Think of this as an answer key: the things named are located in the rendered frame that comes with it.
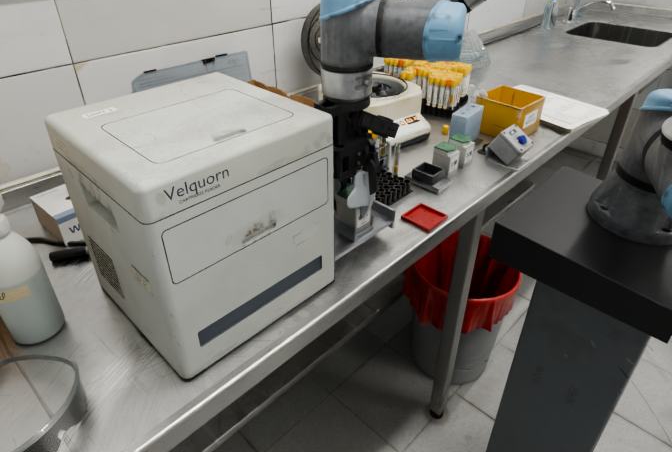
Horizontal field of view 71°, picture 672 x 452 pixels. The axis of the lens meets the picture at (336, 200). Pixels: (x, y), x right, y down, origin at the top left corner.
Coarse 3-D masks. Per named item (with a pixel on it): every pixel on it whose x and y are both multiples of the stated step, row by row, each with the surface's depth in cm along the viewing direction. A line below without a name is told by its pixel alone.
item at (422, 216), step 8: (416, 208) 98; (424, 208) 98; (432, 208) 97; (408, 216) 96; (416, 216) 96; (424, 216) 96; (432, 216) 96; (440, 216) 96; (416, 224) 93; (424, 224) 93; (432, 224) 93
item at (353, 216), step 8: (336, 200) 82; (344, 200) 81; (344, 208) 81; (352, 208) 80; (344, 216) 82; (352, 216) 81; (360, 216) 81; (368, 216) 83; (352, 224) 82; (360, 224) 82; (368, 224) 84
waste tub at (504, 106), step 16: (480, 96) 126; (496, 96) 134; (512, 96) 133; (528, 96) 130; (544, 96) 126; (496, 112) 124; (512, 112) 121; (528, 112) 123; (480, 128) 130; (496, 128) 126; (528, 128) 127
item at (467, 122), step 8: (472, 104) 121; (456, 112) 117; (464, 112) 117; (472, 112) 117; (480, 112) 120; (456, 120) 116; (464, 120) 115; (472, 120) 117; (480, 120) 122; (456, 128) 117; (464, 128) 116; (472, 128) 119; (472, 136) 121; (480, 144) 124
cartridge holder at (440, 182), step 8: (416, 168) 106; (424, 168) 109; (432, 168) 107; (440, 168) 106; (408, 176) 107; (416, 176) 106; (424, 176) 104; (432, 176) 103; (440, 176) 105; (416, 184) 106; (424, 184) 105; (432, 184) 103; (440, 184) 104; (448, 184) 105
